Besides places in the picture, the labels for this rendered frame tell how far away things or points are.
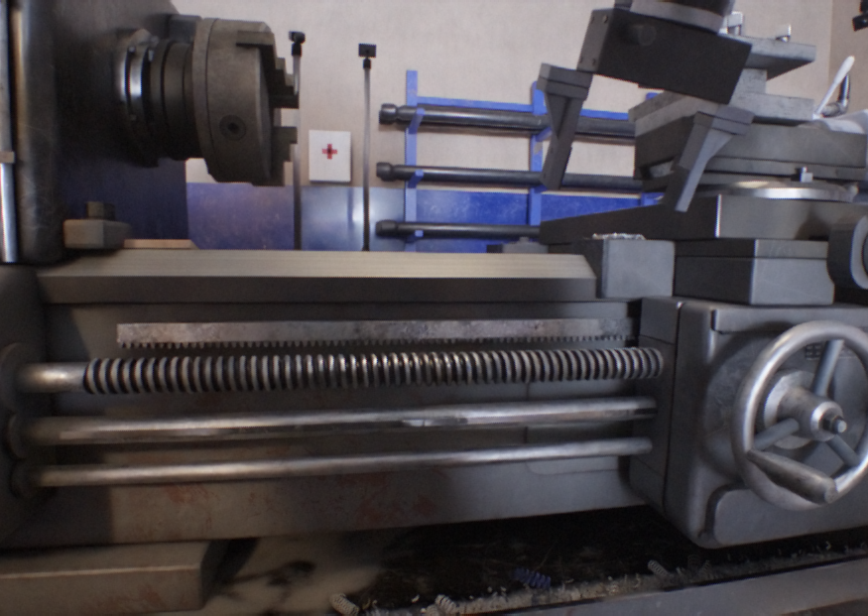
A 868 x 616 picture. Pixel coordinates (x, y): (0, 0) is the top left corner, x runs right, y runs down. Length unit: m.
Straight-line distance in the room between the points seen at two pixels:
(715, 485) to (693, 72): 0.45
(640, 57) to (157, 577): 0.76
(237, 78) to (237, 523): 0.61
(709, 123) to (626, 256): 0.24
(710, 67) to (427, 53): 3.76
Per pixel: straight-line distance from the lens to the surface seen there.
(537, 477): 0.76
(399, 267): 0.64
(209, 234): 3.99
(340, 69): 4.09
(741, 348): 0.65
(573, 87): 0.46
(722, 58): 0.51
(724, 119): 0.53
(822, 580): 0.87
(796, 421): 0.63
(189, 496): 0.74
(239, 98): 0.78
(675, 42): 0.48
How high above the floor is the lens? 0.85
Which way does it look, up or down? 6 degrees down
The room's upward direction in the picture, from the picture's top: 1 degrees clockwise
